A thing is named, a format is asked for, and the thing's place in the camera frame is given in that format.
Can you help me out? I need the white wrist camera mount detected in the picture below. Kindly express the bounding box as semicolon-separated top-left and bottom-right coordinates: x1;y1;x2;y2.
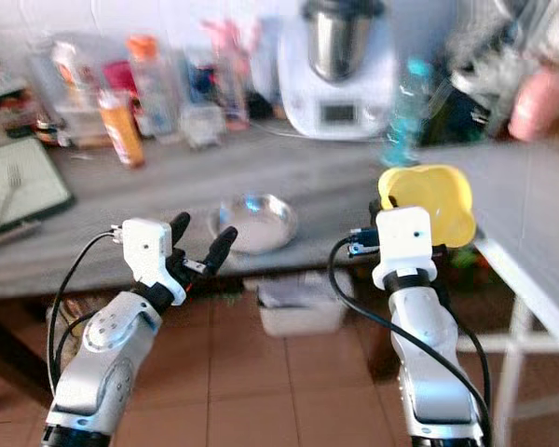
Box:
370;206;444;290
120;218;188;309

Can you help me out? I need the clear bottle pink lid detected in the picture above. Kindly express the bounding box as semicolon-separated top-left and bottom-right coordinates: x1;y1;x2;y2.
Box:
202;18;258;132

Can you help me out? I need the round steel plate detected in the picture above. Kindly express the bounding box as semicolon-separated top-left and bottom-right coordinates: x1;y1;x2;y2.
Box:
206;193;300;256

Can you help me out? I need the steel fork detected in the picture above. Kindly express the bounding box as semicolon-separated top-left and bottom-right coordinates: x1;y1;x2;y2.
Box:
3;165;25;221

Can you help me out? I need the orange sauce bottle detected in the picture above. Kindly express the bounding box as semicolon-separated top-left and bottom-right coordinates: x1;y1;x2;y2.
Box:
97;89;143;169

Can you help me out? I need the green rimmed white tray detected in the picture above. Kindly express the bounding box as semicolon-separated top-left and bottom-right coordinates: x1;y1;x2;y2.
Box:
0;136;76;236

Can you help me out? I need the small clear lidded container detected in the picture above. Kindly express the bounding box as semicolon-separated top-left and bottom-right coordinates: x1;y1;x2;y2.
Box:
176;100;225;149

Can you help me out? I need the white plastic bin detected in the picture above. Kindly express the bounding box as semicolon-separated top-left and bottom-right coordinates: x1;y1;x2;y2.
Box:
255;274;351;339

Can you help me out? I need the white kitchen cooking machine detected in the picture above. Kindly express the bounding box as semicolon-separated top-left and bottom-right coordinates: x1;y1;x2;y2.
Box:
276;0;401;142

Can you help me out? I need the dark wooden table leg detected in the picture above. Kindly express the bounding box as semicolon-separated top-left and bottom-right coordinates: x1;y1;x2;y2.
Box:
0;303;59;406

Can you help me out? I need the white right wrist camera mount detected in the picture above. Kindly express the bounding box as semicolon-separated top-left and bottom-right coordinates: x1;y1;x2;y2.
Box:
370;206;444;290

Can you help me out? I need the teal water bottle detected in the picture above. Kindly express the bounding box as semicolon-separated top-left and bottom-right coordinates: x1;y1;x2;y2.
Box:
381;57;435;169

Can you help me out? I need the clear plastic box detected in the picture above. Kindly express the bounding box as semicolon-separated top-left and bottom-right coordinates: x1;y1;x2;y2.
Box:
50;102;109;146

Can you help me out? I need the yellow scalloped plate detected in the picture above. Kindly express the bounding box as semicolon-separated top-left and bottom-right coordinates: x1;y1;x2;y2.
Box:
376;164;477;249

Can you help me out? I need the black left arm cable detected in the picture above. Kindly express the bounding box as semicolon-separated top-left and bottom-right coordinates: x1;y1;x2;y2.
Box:
46;230;128;394

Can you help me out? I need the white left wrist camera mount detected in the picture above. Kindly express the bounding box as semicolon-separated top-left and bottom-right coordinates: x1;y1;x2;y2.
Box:
120;218;188;309

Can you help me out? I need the white table frame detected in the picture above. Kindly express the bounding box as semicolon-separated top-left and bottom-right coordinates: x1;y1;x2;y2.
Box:
473;233;559;447

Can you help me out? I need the pink rounded container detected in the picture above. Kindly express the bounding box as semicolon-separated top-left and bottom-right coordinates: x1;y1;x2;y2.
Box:
507;64;559;143

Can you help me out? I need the clear bottle orange cap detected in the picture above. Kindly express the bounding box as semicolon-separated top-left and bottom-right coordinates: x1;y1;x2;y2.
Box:
125;34;179;142

